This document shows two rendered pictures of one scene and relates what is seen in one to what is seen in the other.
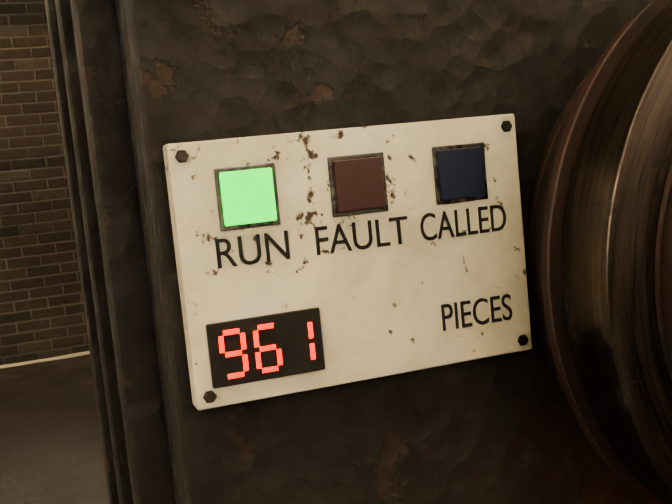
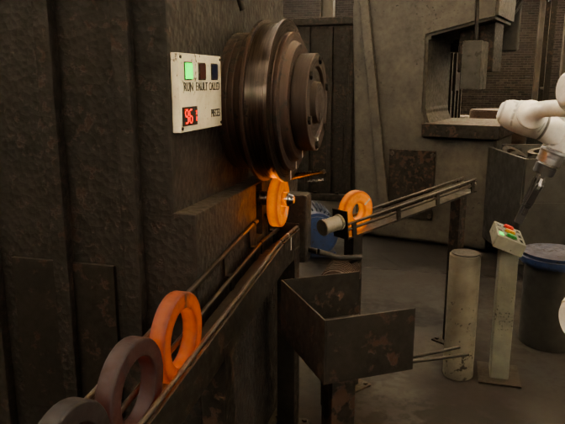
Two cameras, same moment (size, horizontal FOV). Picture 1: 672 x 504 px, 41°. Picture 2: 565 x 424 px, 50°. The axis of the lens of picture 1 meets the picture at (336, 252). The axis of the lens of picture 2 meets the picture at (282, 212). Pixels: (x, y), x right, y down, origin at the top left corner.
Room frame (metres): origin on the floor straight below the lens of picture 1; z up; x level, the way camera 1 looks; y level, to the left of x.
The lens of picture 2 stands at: (-0.40, 1.13, 1.18)
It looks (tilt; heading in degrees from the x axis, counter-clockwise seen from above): 12 degrees down; 304
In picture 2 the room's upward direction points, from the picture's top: straight up
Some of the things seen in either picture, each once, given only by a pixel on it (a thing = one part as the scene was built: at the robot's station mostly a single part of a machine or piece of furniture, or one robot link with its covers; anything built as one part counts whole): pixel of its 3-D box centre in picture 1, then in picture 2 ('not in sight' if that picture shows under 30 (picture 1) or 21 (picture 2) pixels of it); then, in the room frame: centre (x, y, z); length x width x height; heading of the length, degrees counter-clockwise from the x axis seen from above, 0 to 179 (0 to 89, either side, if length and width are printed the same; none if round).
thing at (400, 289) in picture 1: (360, 254); (198, 92); (0.64, -0.02, 1.15); 0.26 x 0.02 x 0.18; 109
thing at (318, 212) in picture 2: not in sight; (311, 227); (1.76, -2.37, 0.17); 0.57 x 0.31 x 0.34; 129
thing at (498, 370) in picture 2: not in sight; (504, 304); (0.16, -1.25, 0.31); 0.24 x 0.16 x 0.62; 109
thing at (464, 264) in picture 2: not in sight; (461, 315); (0.30, -1.16, 0.26); 0.12 x 0.12 x 0.52
